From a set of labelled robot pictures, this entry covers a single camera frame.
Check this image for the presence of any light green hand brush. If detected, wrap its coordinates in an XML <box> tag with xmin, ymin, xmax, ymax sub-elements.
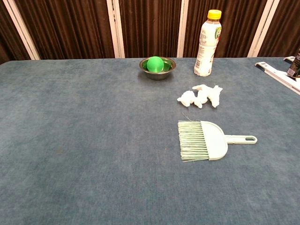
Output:
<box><xmin>177</xmin><ymin>120</ymin><xmax>258</xmax><ymax>162</ymax></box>

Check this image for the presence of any stainless steel bowl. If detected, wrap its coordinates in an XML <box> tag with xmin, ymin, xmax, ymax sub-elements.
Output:
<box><xmin>139</xmin><ymin>56</ymin><xmax>177</xmax><ymax>81</ymax></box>

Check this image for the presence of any green ball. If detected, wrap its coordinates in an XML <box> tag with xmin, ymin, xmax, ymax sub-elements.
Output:
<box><xmin>147</xmin><ymin>56</ymin><xmax>164</xmax><ymax>72</ymax></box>

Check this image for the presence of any blue felt table mat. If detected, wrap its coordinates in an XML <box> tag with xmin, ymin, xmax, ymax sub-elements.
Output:
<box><xmin>0</xmin><ymin>57</ymin><xmax>300</xmax><ymax>225</ymax></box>

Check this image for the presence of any brown curtain screen panel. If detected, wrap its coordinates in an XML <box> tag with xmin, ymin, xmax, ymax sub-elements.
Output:
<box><xmin>177</xmin><ymin>0</ymin><xmax>275</xmax><ymax>59</ymax></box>
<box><xmin>247</xmin><ymin>0</ymin><xmax>300</xmax><ymax>58</ymax></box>
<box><xmin>2</xmin><ymin>0</ymin><xmax>125</xmax><ymax>60</ymax></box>
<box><xmin>106</xmin><ymin>0</ymin><xmax>189</xmax><ymax>59</ymax></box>
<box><xmin>0</xmin><ymin>0</ymin><xmax>31</xmax><ymax>65</ymax></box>

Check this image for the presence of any white bottle yellow cap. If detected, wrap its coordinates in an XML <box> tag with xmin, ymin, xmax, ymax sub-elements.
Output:
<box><xmin>193</xmin><ymin>9</ymin><xmax>223</xmax><ymax>77</ymax></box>

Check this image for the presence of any white folding stand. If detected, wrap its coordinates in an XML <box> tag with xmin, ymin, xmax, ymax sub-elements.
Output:
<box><xmin>255</xmin><ymin>56</ymin><xmax>300</xmax><ymax>96</ymax></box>

